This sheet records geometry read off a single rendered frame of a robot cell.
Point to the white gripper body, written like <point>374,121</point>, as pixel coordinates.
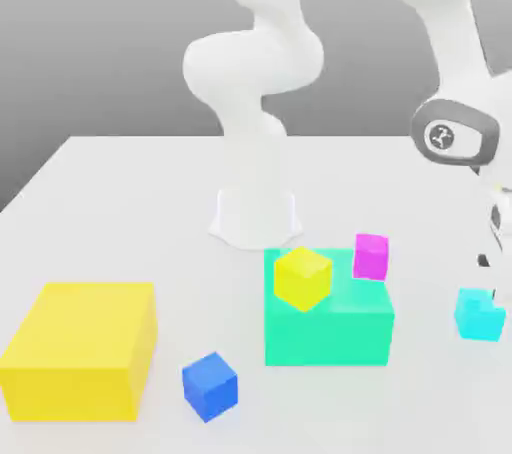
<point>504,289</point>

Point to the small cyan cube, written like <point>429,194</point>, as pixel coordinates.
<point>476,320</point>

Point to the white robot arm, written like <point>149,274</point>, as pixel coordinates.
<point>256,62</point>

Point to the small magenta cube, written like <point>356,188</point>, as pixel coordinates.
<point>370,258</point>

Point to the small yellow cube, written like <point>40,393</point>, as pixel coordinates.
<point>302,278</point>

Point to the small blue cube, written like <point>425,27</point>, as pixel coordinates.
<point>210,388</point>

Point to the large green box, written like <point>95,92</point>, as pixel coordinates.
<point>340,334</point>

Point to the large yellow box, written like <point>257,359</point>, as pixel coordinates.
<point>76,350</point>

